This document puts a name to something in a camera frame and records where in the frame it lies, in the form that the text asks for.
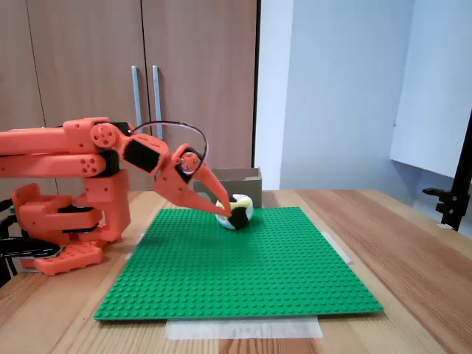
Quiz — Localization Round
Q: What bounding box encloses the yellow black white fabric ball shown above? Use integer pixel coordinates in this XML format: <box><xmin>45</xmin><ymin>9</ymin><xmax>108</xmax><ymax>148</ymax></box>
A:
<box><xmin>215</xmin><ymin>193</ymin><xmax>255</xmax><ymax>232</ymax></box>

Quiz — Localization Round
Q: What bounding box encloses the open cardboard box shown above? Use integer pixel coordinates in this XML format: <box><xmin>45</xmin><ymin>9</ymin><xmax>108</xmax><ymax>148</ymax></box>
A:
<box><xmin>193</xmin><ymin>167</ymin><xmax>263</xmax><ymax>209</ymax></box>

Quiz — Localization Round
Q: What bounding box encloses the masking tape strip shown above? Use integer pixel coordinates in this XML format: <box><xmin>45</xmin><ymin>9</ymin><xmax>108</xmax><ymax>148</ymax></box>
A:
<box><xmin>319</xmin><ymin>230</ymin><xmax>353</xmax><ymax>265</ymax></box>
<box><xmin>125</xmin><ymin>232</ymin><xmax>145</xmax><ymax>261</ymax></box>
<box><xmin>164</xmin><ymin>317</ymin><xmax>325</xmax><ymax>341</ymax></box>

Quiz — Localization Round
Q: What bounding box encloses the green studded baseplate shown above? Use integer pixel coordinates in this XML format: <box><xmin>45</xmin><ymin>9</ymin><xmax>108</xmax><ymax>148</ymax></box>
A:
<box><xmin>92</xmin><ymin>206</ymin><xmax>385</xmax><ymax>322</ymax></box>

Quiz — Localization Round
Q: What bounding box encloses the brown wooden cabinet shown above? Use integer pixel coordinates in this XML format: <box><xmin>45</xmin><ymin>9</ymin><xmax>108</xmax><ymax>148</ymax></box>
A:
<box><xmin>0</xmin><ymin>0</ymin><xmax>259</xmax><ymax>192</ymax></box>

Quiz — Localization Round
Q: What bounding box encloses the black clamp stand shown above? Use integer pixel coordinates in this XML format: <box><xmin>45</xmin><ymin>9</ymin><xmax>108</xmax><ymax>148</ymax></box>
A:
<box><xmin>422</xmin><ymin>108</ymin><xmax>472</xmax><ymax>232</ymax></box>

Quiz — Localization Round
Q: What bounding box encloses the thin servo cable loop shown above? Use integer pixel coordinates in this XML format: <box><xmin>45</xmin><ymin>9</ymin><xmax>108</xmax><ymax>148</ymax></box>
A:
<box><xmin>131</xmin><ymin>120</ymin><xmax>209</xmax><ymax>167</ymax></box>

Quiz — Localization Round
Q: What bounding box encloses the silver cabinet handle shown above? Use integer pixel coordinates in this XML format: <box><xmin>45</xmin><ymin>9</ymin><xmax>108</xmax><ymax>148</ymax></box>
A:
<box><xmin>131</xmin><ymin>65</ymin><xmax>145</xmax><ymax>128</ymax></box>
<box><xmin>152</xmin><ymin>65</ymin><xmax>164</xmax><ymax>141</ymax></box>

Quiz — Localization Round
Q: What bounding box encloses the white wall panel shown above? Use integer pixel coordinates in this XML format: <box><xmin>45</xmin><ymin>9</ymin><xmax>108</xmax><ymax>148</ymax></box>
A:
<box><xmin>389</xmin><ymin>0</ymin><xmax>472</xmax><ymax>178</ymax></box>

